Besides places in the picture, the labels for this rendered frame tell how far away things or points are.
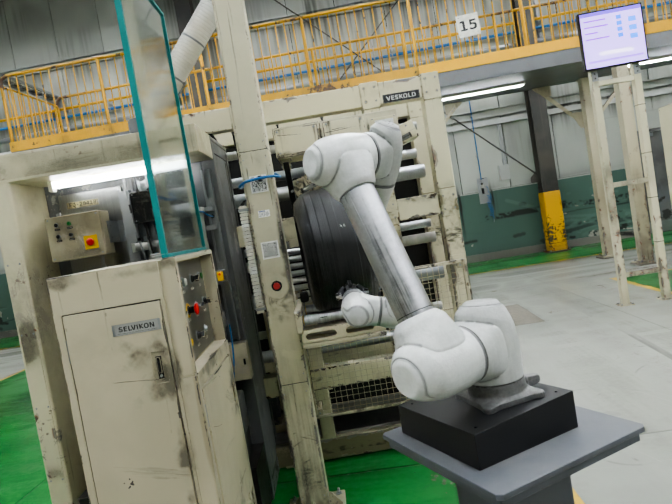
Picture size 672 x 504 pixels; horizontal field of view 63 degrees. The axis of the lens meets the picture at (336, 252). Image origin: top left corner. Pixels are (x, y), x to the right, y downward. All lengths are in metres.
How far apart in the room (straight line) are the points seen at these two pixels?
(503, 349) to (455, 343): 0.16
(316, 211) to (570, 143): 10.42
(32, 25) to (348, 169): 13.08
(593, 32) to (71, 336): 5.40
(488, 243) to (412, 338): 10.50
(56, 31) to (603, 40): 11.07
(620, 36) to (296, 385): 4.84
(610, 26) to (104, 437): 5.59
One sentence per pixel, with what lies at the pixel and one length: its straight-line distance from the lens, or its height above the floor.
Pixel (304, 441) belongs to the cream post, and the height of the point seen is 0.36.
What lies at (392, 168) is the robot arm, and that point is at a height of 1.42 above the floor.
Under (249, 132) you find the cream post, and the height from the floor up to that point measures 1.73.
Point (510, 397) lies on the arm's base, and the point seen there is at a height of 0.77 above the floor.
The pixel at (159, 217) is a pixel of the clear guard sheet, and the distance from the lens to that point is 1.76.
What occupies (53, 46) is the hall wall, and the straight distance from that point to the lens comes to 13.96.
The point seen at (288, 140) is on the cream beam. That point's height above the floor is 1.71.
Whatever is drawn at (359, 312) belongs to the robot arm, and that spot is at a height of 0.99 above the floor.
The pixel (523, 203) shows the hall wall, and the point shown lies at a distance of 11.98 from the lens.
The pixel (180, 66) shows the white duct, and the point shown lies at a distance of 2.86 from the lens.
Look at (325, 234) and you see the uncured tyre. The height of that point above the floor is 1.25.
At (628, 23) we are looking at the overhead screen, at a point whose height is 2.70.
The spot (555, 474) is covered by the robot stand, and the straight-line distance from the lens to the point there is 1.44.
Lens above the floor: 1.29
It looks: 3 degrees down
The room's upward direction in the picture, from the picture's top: 10 degrees counter-clockwise
